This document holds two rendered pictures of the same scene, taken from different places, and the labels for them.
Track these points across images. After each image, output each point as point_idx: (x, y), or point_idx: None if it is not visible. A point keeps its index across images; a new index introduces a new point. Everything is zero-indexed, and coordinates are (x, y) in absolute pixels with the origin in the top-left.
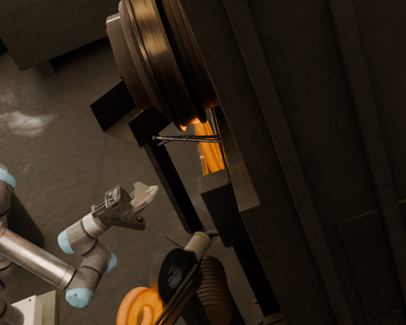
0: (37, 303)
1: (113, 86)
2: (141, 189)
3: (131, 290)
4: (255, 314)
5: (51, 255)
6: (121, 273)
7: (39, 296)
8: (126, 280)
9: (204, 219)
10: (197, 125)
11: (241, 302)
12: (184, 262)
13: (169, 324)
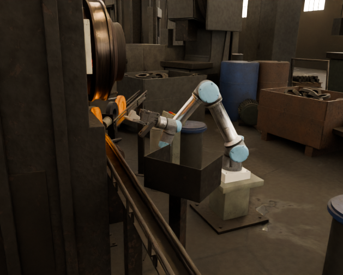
0: (223, 175)
1: (209, 163)
2: (130, 111)
3: (120, 97)
4: (113, 238)
5: (176, 116)
6: (224, 263)
7: (231, 185)
8: (216, 257)
9: None
10: (96, 107)
11: (123, 245)
12: None
13: None
